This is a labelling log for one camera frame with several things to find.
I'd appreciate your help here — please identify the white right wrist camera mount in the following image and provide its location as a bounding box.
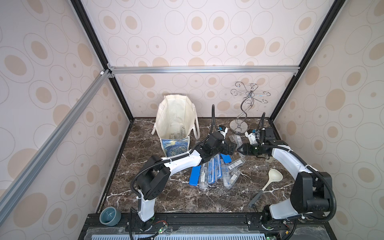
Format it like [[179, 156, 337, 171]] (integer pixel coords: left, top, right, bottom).
[[245, 130, 260, 145]]

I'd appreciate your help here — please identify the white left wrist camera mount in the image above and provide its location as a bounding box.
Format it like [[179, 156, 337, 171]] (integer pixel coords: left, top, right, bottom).
[[218, 125, 228, 138]]

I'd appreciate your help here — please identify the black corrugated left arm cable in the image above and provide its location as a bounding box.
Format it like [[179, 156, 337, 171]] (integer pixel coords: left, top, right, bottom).
[[130, 104, 217, 199]]

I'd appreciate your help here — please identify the black corner frame post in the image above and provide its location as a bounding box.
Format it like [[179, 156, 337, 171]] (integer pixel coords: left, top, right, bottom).
[[70, 0, 135, 122], [270, 0, 347, 122]]

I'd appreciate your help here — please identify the clear case blue compass rear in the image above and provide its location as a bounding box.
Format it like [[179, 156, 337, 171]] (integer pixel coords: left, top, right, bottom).
[[214, 154, 222, 180]]

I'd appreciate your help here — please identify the clear case blue compass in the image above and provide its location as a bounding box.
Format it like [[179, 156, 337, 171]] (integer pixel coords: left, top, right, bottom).
[[214, 154, 222, 180], [208, 158, 216, 185]]

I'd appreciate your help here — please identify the clear case blue compass front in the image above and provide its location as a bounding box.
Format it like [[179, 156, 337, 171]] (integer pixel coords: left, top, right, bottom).
[[208, 158, 216, 185]]

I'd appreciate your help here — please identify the chrome jewelry stand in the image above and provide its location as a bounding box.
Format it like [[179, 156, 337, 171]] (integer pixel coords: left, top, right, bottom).
[[230, 81, 271, 135]]

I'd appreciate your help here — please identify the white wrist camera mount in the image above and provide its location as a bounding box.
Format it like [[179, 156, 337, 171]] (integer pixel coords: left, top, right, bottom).
[[218, 125, 228, 138], [245, 130, 260, 145]]

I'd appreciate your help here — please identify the black corner frame post left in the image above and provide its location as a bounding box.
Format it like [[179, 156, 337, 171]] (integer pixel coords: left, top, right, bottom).
[[70, 0, 135, 122]]

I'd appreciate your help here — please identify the aluminium frame rail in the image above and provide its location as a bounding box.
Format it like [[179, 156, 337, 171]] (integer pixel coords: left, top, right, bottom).
[[110, 65, 300, 75], [1, 69, 112, 224]]

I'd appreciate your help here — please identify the Starry Night canvas tote bag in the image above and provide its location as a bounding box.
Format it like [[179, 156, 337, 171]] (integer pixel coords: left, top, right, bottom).
[[151, 95, 200, 157]]

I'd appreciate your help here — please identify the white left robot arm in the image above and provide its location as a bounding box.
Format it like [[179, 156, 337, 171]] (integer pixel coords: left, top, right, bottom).
[[131, 132, 237, 223]]

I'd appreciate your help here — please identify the clear case with barcode label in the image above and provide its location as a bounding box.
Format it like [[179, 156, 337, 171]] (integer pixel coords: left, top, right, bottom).
[[228, 158, 246, 172]]

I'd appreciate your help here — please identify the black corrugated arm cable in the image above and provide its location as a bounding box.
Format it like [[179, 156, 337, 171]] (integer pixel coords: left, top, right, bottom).
[[257, 112, 337, 223], [130, 104, 217, 199]]

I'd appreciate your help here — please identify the aluminium frame rail left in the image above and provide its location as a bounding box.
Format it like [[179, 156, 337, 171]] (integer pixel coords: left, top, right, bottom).
[[1, 69, 112, 224]]

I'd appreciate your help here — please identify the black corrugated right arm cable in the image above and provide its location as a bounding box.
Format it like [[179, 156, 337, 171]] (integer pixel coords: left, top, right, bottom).
[[257, 112, 337, 223]]

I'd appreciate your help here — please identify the black corner frame post right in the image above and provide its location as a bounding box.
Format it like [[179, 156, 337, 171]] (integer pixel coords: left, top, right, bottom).
[[270, 0, 347, 122]]

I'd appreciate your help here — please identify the white spatula black handle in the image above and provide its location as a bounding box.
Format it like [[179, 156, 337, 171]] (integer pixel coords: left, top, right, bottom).
[[248, 169, 283, 208]]

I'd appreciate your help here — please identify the grey green bowl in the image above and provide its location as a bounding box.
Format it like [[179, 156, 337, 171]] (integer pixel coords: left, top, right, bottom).
[[99, 207, 122, 227]]

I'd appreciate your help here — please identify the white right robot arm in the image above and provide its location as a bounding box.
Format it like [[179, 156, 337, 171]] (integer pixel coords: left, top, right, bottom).
[[238, 140, 337, 222]]

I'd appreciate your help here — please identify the aluminium frame rail back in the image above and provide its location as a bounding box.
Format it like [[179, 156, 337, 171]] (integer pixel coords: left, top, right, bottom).
[[110, 65, 300, 75]]

